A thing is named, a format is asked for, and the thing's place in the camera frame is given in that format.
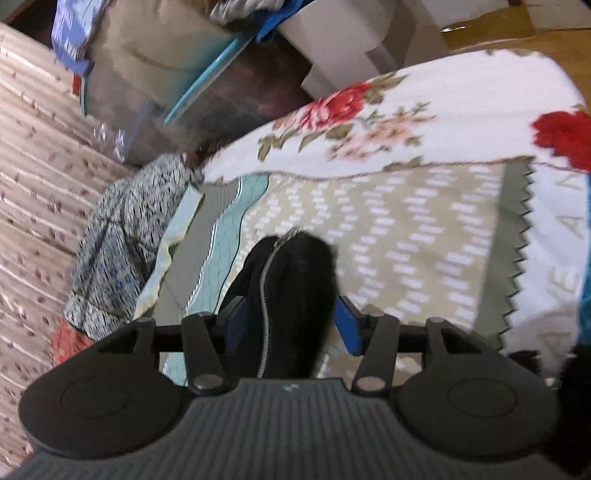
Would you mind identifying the blue patterned bag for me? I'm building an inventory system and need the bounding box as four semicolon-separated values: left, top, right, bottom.
50;0;112;75

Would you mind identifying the black and white speckled cloth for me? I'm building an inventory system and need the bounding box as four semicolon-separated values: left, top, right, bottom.
64;152;205;339

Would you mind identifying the clear storage box teal lid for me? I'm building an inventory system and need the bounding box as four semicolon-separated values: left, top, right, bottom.
80;33;260;168

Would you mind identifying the grey cloth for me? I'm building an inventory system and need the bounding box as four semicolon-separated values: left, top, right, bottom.
209;0;297;27

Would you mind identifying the beige patterned quilt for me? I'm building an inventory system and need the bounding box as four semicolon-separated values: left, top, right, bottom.
134;164;537;389

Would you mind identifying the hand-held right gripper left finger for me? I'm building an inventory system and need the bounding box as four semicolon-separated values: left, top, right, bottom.
98;296;246;397

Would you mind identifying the white cardboard box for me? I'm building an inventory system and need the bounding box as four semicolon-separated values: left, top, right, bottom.
276;0;450;100

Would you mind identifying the brown cushion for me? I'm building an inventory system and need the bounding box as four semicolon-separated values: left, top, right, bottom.
88;0;246;108

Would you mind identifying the red patterned cloth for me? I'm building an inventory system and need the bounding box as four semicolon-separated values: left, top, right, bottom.
50;322;96;366

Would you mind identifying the pink striped fabric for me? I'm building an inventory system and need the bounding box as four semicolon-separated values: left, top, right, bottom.
0;22;140;468

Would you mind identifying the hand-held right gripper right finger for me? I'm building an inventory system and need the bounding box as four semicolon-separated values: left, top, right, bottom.
336;295;463;397

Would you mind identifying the white floral blanket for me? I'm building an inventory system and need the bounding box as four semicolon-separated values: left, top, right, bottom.
203;48;591;376

